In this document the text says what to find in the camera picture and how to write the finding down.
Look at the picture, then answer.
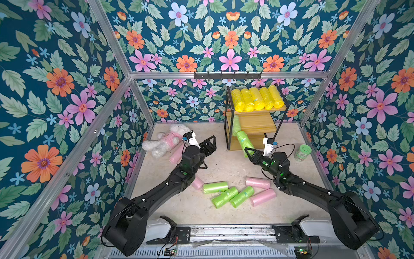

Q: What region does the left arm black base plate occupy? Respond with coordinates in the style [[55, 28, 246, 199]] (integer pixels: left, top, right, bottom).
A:
[[144, 216, 191, 245]]

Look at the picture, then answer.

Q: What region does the green trash bag roll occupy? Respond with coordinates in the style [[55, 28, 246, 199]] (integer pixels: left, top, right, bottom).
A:
[[230, 186, 254, 208], [236, 131, 255, 157], [212, 187, 239, 209], [232, 115, 242, 137], [203, 181, 229, 194]]

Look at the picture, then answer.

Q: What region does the wooden shelf with black frame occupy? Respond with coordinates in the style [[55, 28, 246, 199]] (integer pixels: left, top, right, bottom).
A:
[[224, 87, 290, 151]]

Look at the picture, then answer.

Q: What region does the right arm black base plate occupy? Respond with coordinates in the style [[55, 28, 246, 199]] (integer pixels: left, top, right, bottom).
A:
[[271, 214, 320, 244]]

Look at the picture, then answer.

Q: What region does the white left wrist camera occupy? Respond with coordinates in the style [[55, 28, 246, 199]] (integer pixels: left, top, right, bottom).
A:
[[183, 130, 200, 148]]

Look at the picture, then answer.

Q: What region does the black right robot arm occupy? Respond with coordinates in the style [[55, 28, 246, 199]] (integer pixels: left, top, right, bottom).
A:
[[244, 148, 382, 250]]

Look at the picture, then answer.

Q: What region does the white pink plush toy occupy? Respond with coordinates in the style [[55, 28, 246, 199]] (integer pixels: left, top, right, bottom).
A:
[[142, 124, 191, 159]]

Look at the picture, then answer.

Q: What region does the yellow trash bag roll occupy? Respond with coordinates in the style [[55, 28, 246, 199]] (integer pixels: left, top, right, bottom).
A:
[[241, 88, 255, 112], [249, 87, 265, 111], [259, 87, 274, 110], [268, 85, 285, 109], [231, 89, 245, 112]]

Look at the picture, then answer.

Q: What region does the pink trash bag roll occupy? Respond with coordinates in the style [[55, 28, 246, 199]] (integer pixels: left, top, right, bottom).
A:
[[250, 189, 277, 207], [245, 177, 272, 190], [191, 177, 204, 191], [169, 144, 185, 164]]

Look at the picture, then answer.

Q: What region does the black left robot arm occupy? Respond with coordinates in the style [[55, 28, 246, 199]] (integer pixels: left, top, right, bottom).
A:
[[101, 136, 217, 256]]

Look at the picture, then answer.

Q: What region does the black wall hook rail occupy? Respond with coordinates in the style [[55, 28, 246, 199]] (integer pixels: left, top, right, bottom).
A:
[[193, 71, 262, 81]]

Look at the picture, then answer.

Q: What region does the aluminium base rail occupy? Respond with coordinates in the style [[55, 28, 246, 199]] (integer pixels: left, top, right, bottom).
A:
[[93, 224, 376, 259]]

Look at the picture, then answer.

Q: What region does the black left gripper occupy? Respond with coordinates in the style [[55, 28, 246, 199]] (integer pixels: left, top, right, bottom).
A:
[[189, 135, 215, 175]]

